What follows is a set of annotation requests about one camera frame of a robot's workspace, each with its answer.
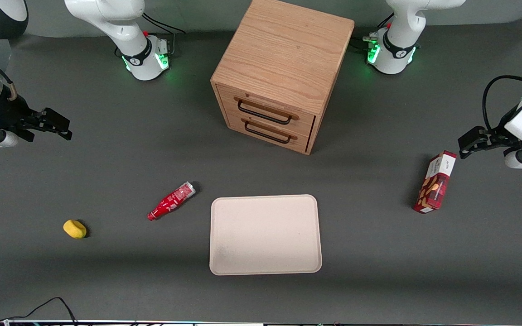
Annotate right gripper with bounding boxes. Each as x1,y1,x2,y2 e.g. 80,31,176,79
0,94,73,149

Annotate red coke bottle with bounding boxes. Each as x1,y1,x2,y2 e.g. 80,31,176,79
147,181,197,222

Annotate beige rectangular tray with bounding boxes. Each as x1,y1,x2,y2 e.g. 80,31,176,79
209,194,323,276

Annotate red snack box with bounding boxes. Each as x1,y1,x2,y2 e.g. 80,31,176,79
413,150,457,214

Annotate yellow sponge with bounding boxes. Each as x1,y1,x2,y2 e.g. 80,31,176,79
63,220,87,240

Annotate wooden drawer front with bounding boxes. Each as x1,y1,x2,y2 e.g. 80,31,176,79
216,84,317,138
226,112,312,153

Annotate wooden drawer cabinet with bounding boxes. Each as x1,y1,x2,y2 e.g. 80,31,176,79
210,0,355,156

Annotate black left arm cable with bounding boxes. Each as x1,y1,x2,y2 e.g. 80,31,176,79
482,75,522,134

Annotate black right base cables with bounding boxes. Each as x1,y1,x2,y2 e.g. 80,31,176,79
142,12,186,56

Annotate black base cables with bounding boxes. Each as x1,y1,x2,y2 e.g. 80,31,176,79
351,13,395,51
142,12,186,56

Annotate black left base cables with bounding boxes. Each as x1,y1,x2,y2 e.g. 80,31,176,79
351,13,395,51

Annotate black cable on table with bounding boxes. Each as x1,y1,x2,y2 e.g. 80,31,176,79
0,297,78,326

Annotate black metal drawer handle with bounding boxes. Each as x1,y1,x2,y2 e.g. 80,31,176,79
237,99,294,125
244,120,293,145

